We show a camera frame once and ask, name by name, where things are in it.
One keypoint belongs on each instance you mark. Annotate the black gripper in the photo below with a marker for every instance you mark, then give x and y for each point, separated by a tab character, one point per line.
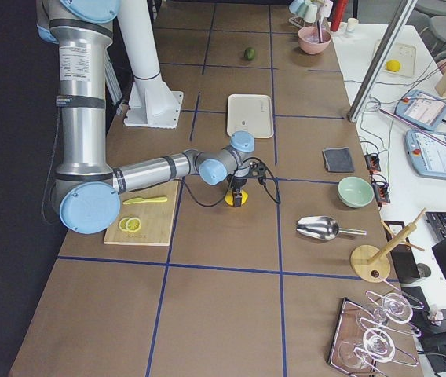
239	183

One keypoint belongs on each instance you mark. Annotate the yellow lemon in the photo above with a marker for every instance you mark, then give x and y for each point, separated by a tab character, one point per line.
228	198

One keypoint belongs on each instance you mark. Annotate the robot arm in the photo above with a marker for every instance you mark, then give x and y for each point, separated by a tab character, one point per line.
87	190

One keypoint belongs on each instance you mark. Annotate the cream rabbit tray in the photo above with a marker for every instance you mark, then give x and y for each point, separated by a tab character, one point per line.
251	113

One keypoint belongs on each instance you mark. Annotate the black framed tray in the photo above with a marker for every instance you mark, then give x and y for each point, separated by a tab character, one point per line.
353	320

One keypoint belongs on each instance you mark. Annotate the white side tray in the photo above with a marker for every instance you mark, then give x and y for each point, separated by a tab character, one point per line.
406	55

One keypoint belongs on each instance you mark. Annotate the yellow plastic knife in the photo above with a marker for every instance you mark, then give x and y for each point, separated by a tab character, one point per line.
140	200

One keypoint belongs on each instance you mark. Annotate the wooden cutting board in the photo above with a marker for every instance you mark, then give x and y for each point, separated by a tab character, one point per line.
156	218

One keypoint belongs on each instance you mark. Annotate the steel scoop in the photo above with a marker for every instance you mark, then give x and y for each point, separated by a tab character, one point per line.
324	228

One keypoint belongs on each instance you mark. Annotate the grey folded cloth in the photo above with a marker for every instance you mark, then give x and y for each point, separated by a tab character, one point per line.
338	160

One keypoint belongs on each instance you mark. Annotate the light green bowl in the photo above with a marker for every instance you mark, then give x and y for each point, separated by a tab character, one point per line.
355	192

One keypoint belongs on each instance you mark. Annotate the green avocado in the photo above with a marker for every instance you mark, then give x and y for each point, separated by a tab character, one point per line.
249	54

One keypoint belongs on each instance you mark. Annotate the wooden mug stand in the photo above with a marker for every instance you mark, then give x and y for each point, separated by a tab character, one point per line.
371	264

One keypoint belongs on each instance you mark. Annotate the pink bowl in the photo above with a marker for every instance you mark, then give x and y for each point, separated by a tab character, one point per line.
312	41

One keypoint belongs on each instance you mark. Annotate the glass cup upper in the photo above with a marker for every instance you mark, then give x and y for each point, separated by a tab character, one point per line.
396	307

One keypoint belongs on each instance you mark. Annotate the glass cup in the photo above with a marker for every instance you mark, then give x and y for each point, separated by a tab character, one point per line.
396	307
359	353

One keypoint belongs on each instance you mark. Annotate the teach pendant near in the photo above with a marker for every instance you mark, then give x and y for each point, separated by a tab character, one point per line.
427	153

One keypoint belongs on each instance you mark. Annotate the teach pendant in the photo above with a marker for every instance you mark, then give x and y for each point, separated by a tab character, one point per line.
427	153
421	109

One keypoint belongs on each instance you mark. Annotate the lemon on side table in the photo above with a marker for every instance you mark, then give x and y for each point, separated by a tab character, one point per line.
393	65

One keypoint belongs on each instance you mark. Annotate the teach pendant far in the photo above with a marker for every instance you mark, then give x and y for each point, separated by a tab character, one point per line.
421	109

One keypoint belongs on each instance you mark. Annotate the glass cup lower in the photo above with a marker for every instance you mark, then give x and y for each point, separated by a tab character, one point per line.
359	353

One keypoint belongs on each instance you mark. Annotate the black keyboard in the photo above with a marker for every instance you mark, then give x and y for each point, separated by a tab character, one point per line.
437	222

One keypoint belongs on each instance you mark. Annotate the red bottle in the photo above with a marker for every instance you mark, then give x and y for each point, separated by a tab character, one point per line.
338	13

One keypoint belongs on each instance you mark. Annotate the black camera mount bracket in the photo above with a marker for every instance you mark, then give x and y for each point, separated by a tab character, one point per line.
258	171

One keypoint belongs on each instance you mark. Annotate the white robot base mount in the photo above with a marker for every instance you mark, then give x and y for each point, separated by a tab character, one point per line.
151	103

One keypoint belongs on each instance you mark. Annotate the aluminium frame post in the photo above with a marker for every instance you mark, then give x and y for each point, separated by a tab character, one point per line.
393	30

